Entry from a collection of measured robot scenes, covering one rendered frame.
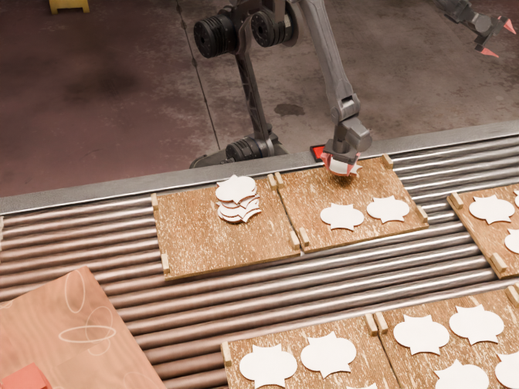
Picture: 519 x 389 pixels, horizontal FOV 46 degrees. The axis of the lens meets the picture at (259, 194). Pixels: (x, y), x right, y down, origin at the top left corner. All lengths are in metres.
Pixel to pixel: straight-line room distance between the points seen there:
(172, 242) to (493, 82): 3.13
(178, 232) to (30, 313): 0.51
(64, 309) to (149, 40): 3.40
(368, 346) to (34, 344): 0.84
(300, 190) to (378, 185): 0.27
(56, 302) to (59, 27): 3.71
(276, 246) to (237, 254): 0.12
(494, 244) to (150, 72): 3.01
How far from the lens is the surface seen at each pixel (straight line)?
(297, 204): 1.99
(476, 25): 2.26
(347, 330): 1.69
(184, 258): 1.84
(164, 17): 5.14
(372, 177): 2.12
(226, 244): 1.87
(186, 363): 1.65
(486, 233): 2.02
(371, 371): 1.63
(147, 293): 1.79
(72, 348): 1.58
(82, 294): 1.68
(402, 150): 2.29
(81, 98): 4.28
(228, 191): 1.94
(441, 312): 1.78
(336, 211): 1.96
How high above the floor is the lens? 2.32
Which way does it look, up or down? 43 degrees down
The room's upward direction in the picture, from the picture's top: straight up
